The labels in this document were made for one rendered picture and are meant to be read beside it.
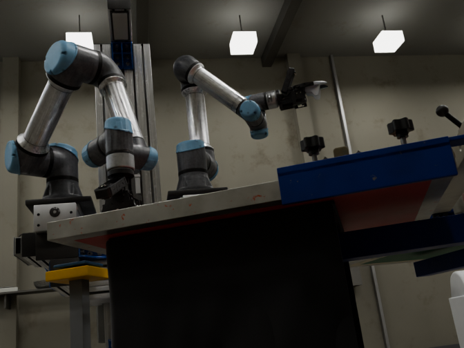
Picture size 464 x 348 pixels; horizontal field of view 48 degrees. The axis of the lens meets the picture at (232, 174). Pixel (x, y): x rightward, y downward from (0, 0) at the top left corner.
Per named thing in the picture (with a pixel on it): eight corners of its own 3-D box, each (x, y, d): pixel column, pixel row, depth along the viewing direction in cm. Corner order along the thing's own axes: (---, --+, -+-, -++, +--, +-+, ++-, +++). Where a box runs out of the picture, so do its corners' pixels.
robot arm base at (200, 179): (175, 203, 207) (172, 179, 210) (211, 200, 210) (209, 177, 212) (177, 192, 193) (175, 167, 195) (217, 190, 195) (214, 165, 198)
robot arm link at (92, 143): (113, 172, 157) (133, 161, 149) (79, 167, 149) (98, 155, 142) (112, 148, 159) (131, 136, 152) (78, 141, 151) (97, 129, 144)
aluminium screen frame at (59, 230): (46, 240, 104) (46, 222, 105) (159, 267, 158) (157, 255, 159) (458, 168, 87) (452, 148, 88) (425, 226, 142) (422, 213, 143)
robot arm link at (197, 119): (184, 178, 211) (172, 61, 227) (195, 187, 225) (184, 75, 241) (211, 172, 208) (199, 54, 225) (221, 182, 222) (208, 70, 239)
